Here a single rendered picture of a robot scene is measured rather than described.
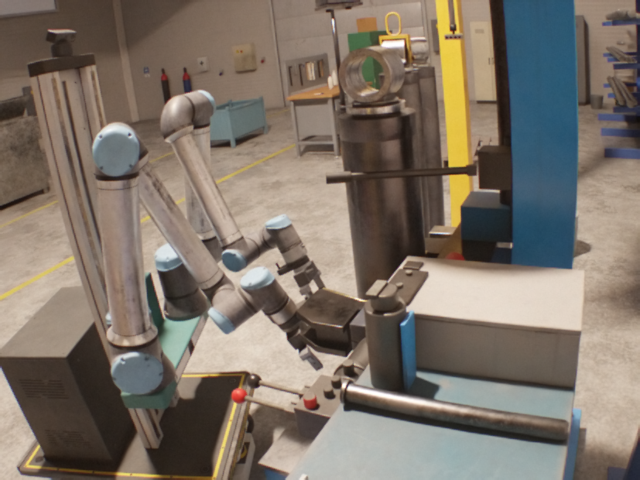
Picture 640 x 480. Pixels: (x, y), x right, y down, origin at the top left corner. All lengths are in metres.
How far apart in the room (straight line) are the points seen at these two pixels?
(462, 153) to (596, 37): 8.24
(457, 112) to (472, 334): 3.12
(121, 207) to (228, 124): 7.97
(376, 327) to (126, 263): 0.71
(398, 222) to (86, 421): 1.33
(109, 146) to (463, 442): 1.00
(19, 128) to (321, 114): 4.98
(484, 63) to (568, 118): 10.36
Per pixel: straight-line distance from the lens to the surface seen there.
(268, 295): 1.47
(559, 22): 1.20
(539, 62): 1.21
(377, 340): 0.92
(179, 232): 1.50
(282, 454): 2.20
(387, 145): 1.34
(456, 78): 3.93
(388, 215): 1.39
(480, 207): 1.50
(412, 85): 2.73
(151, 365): 1.46
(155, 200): 1.47
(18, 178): 9.10
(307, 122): 7.59
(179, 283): 2.03
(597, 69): 11.95
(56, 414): 2.07
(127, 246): 1.35
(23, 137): 9.14
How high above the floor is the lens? 1.68
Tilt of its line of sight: 21 degrees down
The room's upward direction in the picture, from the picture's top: 7 degrees counter-clockwise
